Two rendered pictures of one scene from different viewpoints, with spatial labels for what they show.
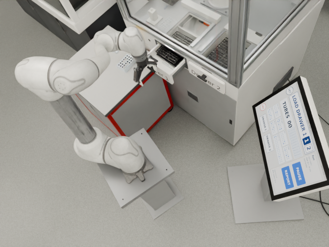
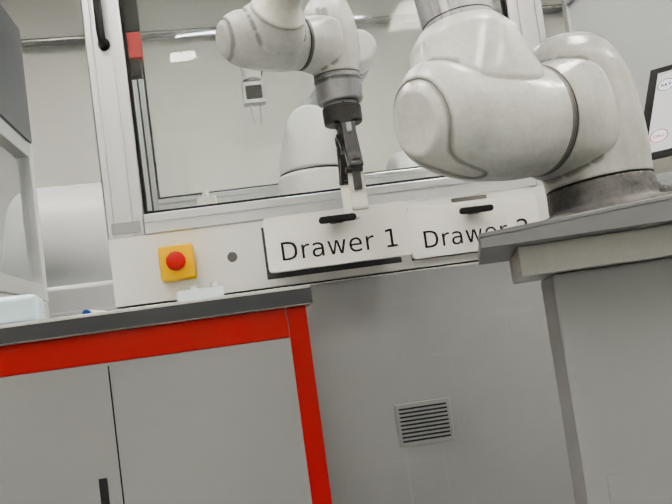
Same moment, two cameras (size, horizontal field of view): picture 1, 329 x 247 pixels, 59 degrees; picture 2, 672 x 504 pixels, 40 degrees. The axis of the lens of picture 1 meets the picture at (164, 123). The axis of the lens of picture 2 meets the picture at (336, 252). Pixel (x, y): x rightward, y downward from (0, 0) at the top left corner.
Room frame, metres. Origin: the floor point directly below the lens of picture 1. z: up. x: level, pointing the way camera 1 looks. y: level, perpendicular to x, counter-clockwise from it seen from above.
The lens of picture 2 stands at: (0.59, 1.64, 0.68)
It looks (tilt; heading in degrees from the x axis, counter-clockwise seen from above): 5 degrees up; 291
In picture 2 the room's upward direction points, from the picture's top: 8 degrees counter-clockwise
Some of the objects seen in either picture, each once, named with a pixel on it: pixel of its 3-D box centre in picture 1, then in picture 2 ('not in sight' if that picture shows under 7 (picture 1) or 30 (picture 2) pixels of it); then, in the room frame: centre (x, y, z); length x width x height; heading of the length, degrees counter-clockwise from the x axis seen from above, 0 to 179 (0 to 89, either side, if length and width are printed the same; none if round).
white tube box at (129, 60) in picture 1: (126, 63); (200, 300); (1.48, 0.09, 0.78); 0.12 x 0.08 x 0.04; 122
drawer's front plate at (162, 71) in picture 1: (156, 68); (338, 236); (1.25, -0.09, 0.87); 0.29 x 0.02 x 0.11; 27
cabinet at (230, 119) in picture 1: (221, 56); (358, 440); (1.49, -0.66, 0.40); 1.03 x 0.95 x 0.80; 27
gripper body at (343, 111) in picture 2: (142, 61); (344, 128); (1.18, -0.02, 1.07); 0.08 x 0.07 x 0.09; 117
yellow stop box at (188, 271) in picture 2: not in sight; (177, 262); (1.60, -0.05, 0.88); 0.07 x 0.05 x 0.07; 27
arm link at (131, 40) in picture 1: (131, 40); (325, 37); (1.19, -0.01, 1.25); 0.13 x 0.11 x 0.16; 54
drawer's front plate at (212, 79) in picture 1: (206, 77); (474, 226); (1.03, -0.36, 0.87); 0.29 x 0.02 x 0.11; 27
